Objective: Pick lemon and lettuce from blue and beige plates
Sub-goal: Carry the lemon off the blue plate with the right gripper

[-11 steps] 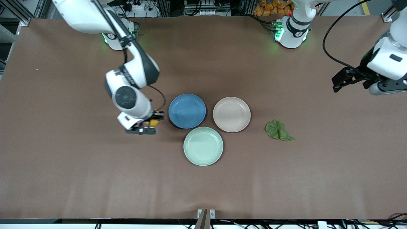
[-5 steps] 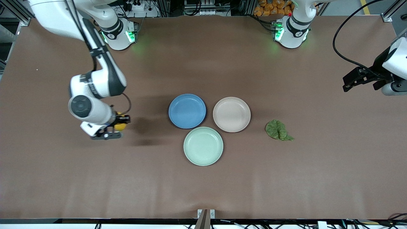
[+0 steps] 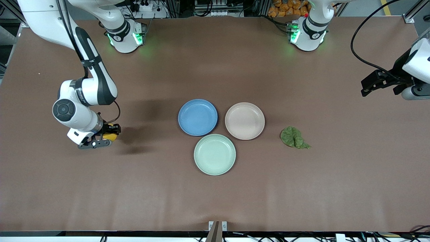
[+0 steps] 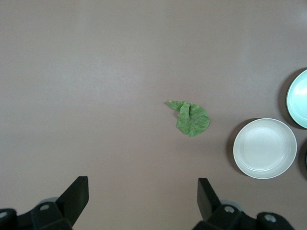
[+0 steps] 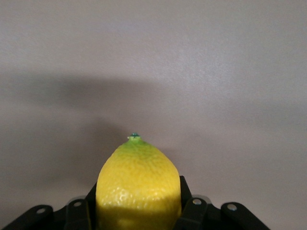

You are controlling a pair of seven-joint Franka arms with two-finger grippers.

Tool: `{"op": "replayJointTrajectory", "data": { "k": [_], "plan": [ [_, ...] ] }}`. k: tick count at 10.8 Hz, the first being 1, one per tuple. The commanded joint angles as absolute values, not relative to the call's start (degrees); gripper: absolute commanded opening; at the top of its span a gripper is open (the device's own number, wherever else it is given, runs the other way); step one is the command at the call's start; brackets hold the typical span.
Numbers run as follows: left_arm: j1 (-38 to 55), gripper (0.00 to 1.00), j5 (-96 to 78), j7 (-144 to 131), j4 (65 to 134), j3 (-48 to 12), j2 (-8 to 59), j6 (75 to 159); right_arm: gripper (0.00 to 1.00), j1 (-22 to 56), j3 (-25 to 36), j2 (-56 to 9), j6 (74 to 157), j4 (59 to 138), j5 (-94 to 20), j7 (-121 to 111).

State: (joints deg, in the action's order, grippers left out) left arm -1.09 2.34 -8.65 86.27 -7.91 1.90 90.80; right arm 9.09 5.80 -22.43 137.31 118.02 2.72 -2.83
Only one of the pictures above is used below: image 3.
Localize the green lettuce leaf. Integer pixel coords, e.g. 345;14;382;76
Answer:
280;126;311;150

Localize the blue round plate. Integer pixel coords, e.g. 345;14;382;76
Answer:
178;99;219;137

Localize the mint green round plate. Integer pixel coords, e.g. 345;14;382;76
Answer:
193;134;237;176

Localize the bag of orange fruit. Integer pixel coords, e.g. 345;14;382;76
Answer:
268;0;310;18

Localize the white power strip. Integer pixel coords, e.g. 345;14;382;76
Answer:
129;0;162;14

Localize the beige round plate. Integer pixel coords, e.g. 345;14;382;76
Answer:
225;102;266;140

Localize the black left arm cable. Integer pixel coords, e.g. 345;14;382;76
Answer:
350;0;405;83

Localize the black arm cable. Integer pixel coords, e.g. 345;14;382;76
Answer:
55;0;89;79
350;0;405;83

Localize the aluminium frame profile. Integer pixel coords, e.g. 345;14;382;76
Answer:
404;0;430;25

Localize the black table edge rail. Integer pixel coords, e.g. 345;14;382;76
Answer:
0;231;430;238

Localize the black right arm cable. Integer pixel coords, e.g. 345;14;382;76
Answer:
55;0;89;79

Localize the metal table edge bracket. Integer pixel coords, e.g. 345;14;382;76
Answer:
206;220;228;242

